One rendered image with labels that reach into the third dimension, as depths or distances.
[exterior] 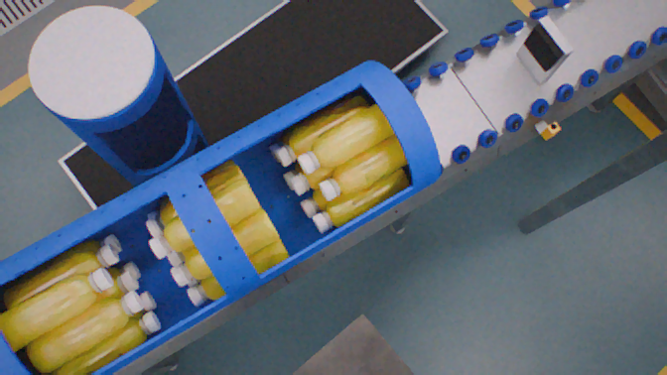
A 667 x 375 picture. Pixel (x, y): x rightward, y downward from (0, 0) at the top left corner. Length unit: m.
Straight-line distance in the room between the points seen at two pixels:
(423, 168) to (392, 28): 1.36
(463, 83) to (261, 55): 1.08
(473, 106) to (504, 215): 1.00
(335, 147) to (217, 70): 1.31
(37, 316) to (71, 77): 0.55
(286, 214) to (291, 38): 1.21
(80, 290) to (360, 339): 0.53
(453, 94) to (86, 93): 0.84
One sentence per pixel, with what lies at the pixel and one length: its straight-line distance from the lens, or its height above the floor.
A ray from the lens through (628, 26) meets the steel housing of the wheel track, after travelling 1.69.
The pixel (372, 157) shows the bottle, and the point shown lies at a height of 1.15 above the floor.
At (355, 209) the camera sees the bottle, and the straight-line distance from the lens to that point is 1.16.
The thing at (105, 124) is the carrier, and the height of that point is 1.00.
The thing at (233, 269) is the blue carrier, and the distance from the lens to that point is 1.04.
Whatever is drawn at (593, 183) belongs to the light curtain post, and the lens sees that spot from 1.83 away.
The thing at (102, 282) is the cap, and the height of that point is 1.17.
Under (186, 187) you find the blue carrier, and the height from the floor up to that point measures 1.22.
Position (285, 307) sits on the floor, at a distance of 2.22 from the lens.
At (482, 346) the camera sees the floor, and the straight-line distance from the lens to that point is 2.29.
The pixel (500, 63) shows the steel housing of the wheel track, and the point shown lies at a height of 0.93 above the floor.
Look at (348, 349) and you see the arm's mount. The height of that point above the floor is 1.01.
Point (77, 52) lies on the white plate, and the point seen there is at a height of 1.04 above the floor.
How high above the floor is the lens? 2.21
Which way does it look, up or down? 75 degrees down
